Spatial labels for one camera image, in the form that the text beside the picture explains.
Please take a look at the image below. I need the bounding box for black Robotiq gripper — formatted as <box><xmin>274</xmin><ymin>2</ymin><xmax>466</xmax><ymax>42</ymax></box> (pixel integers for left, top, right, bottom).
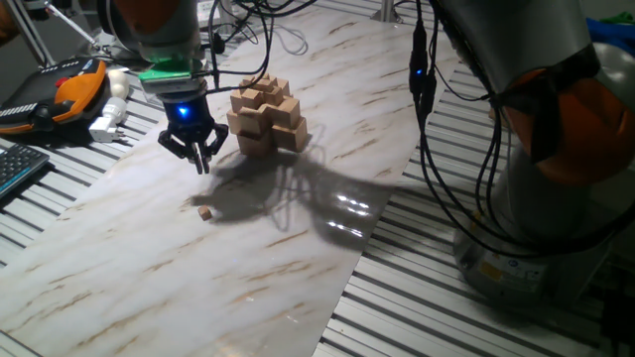
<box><xmin>157</xmin><ymin>88</ymin><xmax>230</xmax><ymax>176</ymax></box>

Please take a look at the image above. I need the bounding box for large wooden cross block structure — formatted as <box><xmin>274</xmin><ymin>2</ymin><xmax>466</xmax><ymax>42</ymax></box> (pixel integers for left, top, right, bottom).
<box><xmin>225</xmin><ymin>73</ymin><xmax>309</xmax><ymax>160</ymax></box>

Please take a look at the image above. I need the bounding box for white power adapter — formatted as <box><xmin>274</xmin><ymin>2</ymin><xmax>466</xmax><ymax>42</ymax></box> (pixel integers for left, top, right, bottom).
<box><xmin>87</xmin><ymin>96</ymin><xmax>129</xmax><ymax>145</ymax></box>

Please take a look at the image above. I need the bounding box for white egg shaped object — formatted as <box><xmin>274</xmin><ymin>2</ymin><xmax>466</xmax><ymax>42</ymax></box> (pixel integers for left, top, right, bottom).
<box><xmin>107</xmin><ymin>68</ymin><xmax>131</xmax><ymax>101</ymax></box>

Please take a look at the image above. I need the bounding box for orange black teach pendant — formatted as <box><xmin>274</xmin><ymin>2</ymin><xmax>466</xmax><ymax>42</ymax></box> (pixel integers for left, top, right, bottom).
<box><xmin>0</xmin><ymin>57</ymin><xmax>109</xmax><ymax>136</ymax></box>

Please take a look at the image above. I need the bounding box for white marble pattern board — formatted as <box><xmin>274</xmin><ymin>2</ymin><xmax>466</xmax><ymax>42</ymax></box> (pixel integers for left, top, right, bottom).
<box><xmin>0</xmin><ymin>7</ymin><xmax>455</xmax><ymax>357</ymax></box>

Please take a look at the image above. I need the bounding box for black computer keyboard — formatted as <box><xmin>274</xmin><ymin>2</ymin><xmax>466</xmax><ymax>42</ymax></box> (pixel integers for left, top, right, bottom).
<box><xmin>0</xmin><ymin>143</ymin><xmax>52</xmax><ymax>200</ymax></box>

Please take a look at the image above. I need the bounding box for blue fabric bag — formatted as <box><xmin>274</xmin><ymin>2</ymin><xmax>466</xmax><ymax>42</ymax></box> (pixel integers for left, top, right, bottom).
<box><xmin>584</xmin><ymin>17</ymin><xmax>635</xmax><ymax>49</ymax></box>

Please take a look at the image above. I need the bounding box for green cloth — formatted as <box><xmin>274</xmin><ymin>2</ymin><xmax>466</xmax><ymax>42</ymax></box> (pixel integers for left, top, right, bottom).
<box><xmin>598</xmin><ymin>10</ymin><xmax>635</xmax><ymax>26</ymax></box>

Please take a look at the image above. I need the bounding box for green gripper mount plate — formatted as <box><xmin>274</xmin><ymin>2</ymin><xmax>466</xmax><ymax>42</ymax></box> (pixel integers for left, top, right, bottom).
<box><xmin>137</xmin><ymin>55</ymin><xmax>205</xmax><ymax>83</ymax></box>

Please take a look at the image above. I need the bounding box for white looped cable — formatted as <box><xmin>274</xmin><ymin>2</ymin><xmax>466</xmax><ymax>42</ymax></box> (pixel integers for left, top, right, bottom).
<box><xmin>272</xmin><ymin>24</ymin><xmax>310</xmax><ymax>57</ymax></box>

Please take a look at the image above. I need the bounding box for aluminium frame strut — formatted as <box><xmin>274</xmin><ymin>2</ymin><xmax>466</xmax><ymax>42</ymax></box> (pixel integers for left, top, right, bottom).
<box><xmin>369</xmin><ymin>0</ymin><xmax>404</xmax><ymax>25</ymax></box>
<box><xmin>0</xmin><ymin>0</ymin><xmax>57</xmax><ymax>68</ymax></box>

